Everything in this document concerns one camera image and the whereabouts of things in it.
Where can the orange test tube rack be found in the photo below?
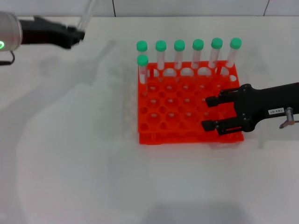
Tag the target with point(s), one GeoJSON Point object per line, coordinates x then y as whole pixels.
{"type": "Point", "coordinates": [172, 137]}

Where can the clear test tube green cap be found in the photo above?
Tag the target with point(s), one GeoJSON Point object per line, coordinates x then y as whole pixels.
{"type": "Point", "coordinates": [236, 43]}
{"type": "Point", "coordinates": [179, 45]}
{"type": "Point", "coordinates": [161, 45]}
{"type": "Point", "coordinates": [141, 45]}
{"type": "Point", "coordinates": [142, 60]}
{"type": "Point", "coordinates": [86, 16]}
{"type": "Point", "coordinates": [216, 43]}
{"type": "Point", "coordinates": [198, 44]}

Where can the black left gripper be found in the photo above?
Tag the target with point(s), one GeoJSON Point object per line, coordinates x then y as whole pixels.
{"type": "Point", "coordinates": [44, 32]}

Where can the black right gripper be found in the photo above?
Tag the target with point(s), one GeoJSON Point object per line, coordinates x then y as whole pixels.
{"type": "Point", "coordinates": [264, 100]}

